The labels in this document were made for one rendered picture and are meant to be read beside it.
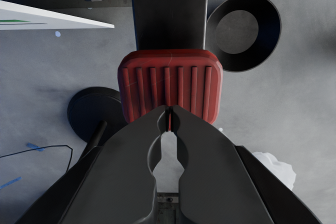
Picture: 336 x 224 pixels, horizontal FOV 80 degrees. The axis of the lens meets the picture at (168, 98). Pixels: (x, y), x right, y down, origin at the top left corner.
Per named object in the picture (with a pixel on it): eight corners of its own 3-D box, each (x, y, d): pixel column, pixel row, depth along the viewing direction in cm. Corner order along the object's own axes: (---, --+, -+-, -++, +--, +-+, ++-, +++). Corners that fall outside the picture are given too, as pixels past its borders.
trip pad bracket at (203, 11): (190, -15, 31) (211, -17, 14) (188, 48, 36) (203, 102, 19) (151, -13, 32) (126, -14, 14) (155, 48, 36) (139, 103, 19)
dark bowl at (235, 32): (281, -9, 77) (291, -9, 71) (265, 66, 92) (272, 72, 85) (202, -7, 78) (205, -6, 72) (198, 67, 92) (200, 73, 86)
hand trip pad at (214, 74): (208, 30, 19) (227, 53, 12) (204, 88, 22) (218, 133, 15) (132, 31, 19) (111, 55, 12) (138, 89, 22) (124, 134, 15)
